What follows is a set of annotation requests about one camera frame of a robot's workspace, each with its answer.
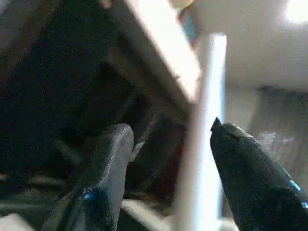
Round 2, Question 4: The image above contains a black cabinet with yellow label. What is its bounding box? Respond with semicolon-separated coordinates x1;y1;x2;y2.
0;0;193;200

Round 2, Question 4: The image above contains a white plastic table leg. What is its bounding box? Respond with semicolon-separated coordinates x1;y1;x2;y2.
172;32;228;231

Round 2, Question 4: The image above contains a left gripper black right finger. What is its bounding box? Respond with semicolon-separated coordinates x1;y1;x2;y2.
210;117;308;231

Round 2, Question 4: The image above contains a white cabinet with glass doors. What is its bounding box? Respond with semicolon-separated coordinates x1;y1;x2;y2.
101;0;203;103

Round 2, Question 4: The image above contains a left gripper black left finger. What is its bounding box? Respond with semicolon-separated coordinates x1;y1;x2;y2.
40;123;135;231

